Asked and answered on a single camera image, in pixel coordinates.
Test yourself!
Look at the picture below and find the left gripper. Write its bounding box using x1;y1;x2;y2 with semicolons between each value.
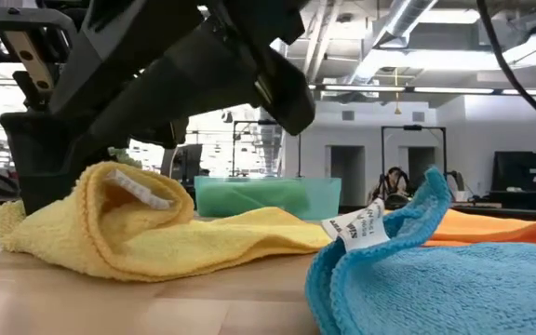
0;7;78;113

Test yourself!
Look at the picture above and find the yellow microfiber towel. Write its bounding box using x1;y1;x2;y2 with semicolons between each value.
0;160;334;284

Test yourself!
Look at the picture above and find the teal translucent plastic basket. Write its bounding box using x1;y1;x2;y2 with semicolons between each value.
194;175;343;221

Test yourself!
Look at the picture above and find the blue microfiber towel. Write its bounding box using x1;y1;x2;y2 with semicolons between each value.
304;166;536;335

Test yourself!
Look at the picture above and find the orange microfiber towel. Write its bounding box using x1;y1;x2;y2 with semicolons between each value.
382;208;536;248

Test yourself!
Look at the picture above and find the green plant in patterned pot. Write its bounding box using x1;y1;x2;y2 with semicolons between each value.
109;148;143;168

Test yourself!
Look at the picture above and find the black office monitor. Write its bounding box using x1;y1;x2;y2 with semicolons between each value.
160;143;204;187

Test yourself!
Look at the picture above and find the person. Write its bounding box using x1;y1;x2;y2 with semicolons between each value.
378;166;409;208

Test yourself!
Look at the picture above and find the large black display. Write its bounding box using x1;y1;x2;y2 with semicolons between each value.
493;151;536;193

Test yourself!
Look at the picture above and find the dark office desk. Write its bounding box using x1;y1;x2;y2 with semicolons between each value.
453;188;536;220

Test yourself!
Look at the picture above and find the yellow hanging cord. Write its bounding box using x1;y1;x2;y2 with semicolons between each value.
392;67;402;115

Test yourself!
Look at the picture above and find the silver ventilation duct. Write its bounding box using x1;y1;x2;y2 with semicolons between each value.
342;0;439;85

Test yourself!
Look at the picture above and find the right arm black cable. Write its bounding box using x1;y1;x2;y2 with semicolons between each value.
476;0;536;134

